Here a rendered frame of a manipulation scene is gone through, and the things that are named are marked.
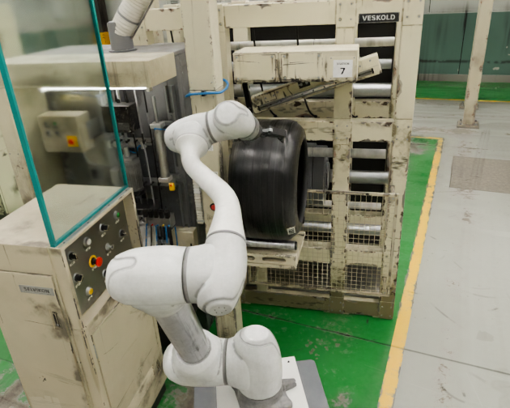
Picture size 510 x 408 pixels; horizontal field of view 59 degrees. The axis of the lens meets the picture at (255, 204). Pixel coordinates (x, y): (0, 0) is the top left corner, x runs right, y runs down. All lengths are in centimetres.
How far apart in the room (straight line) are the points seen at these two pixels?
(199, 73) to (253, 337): 119
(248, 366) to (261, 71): 141
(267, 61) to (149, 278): 150
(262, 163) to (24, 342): 124
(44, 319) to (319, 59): 165
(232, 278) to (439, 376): 211
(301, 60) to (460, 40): 901
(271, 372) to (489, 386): 169
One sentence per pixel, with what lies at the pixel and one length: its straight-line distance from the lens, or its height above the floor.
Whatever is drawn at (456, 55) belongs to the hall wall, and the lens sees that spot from 1119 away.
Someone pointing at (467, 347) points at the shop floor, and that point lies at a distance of 319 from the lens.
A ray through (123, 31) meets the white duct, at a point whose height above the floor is 190.
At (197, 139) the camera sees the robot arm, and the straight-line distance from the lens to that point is 140.
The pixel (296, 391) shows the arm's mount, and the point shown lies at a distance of 174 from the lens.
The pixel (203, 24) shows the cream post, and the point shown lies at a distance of 209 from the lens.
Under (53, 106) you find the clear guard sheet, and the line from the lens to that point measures 174.
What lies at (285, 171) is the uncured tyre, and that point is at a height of 134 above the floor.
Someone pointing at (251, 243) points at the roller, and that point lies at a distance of 227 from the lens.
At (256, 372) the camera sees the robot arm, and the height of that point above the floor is 94.
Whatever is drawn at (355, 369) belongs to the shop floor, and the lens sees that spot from 290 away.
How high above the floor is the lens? 206
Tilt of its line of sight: 25 degrees down
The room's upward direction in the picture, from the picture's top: 3 degrees counter-clockwise
